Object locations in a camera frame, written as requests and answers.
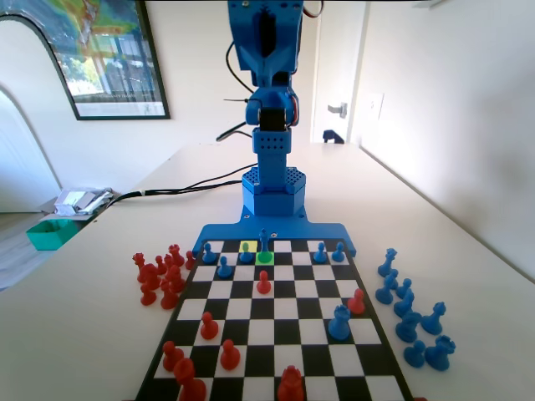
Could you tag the blue chess king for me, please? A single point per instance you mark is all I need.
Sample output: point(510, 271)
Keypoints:
point(263, 246)

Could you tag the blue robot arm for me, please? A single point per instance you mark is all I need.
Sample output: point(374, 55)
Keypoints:
point(271, 167)

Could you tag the red chess pawn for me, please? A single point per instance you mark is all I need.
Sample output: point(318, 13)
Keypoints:
point(262, 284)
point(208, 328)
point(160, 265)
point(171, 357)
point(356, 303)
point(230, 357)
point(190, 260)

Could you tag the red chess rook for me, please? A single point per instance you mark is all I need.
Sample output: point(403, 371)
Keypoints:
point(176, 255)

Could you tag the blue chess rook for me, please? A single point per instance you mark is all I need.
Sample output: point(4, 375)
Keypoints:
point(439, 354)
point(339, 323)

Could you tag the blue chess bishop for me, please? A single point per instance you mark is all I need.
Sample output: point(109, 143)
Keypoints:
point(404, 305)
point(385, 290)

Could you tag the red piece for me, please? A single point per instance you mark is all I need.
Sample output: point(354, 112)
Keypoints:
point(290, 386)

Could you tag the red chess bishop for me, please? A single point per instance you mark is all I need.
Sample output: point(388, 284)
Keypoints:
point(189, 382)

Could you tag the blue table clamp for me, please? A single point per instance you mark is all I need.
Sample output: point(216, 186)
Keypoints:
point(332, 136)

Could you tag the black white chessboard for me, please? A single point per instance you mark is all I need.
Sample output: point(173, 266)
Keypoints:
point(284, 330)

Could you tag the white door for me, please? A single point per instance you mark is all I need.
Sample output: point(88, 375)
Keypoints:
point(334, 62)

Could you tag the cardboard box with papers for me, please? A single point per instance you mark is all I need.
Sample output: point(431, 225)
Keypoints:
point(79, 200)

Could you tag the black framed map poster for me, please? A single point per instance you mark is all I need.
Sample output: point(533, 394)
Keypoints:
point(113, 62)

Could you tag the green plastic box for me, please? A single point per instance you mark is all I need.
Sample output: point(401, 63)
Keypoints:
point(46, 236)

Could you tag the white arched furniture panel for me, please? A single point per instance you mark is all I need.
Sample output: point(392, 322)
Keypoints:
point(25, 125)

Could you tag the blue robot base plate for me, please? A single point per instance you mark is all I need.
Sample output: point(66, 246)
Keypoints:
point(301, 231)

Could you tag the white light switch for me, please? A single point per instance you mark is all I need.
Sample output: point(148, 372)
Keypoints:
point(375, 106)

